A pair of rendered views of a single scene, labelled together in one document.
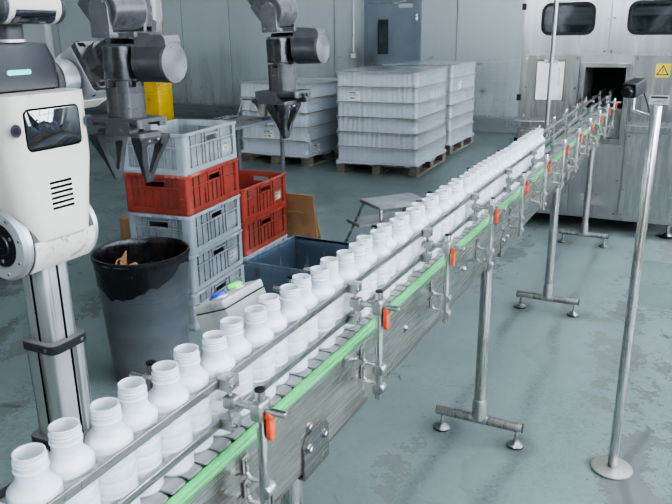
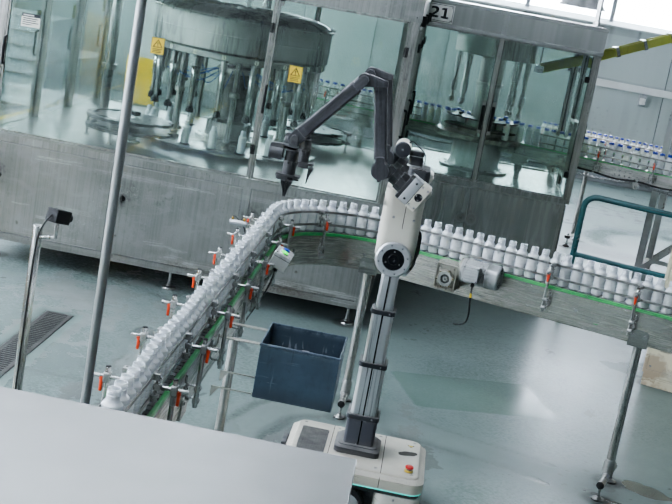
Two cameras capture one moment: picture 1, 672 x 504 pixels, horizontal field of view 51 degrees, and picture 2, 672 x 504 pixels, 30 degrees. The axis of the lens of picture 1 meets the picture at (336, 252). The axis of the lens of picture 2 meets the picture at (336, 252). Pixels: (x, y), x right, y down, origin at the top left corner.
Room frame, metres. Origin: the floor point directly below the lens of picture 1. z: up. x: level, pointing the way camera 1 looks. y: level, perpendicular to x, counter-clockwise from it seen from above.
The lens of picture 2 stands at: (6.43, -1.75, 2.35)
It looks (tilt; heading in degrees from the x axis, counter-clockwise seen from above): 12 degrees down; 157
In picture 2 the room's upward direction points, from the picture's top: 10 degrees clockwise
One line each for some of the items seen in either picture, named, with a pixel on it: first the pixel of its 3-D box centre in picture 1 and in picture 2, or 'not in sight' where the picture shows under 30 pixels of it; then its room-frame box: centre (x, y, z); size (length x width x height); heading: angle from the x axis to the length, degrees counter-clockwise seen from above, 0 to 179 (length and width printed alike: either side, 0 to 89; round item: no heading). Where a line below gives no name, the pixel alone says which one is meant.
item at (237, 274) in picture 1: (193, 291); not in sight; (3.99, 0.87, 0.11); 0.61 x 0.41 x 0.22; 159
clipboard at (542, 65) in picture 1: (549, 79); not in sight; (5.74, -1.72, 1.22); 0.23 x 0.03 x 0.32; 63
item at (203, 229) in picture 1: (187, 220); not in sight; (3.99, 0.87, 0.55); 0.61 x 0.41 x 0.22; 160
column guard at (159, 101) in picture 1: (158, 102); not in sight; (11.40, 2.81, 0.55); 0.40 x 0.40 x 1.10; 63
